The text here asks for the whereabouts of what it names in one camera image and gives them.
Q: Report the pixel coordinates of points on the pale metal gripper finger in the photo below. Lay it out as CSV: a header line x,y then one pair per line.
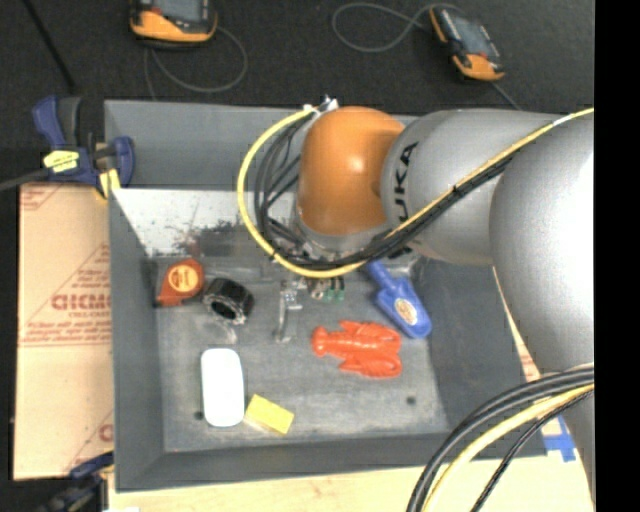
x,y
295,296
283,324

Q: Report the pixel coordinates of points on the red toy lobster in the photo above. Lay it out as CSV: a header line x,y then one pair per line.
x,y
365,347

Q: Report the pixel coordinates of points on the grey metal bin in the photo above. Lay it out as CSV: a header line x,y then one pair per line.
x,y
325,400

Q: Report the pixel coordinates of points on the white computer mouse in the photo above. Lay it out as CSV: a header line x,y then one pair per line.
x,y
222,387

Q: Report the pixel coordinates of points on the yellow sponge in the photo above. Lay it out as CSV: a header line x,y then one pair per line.
x,y
269,414

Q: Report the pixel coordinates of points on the blue toy shovel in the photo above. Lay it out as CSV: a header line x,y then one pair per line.
x,y
402,307

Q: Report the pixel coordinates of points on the orange tape measure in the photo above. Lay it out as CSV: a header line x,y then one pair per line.
x,y
180,281

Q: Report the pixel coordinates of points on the brown cardboard board red print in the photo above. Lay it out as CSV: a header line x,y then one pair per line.
x,y
60,310

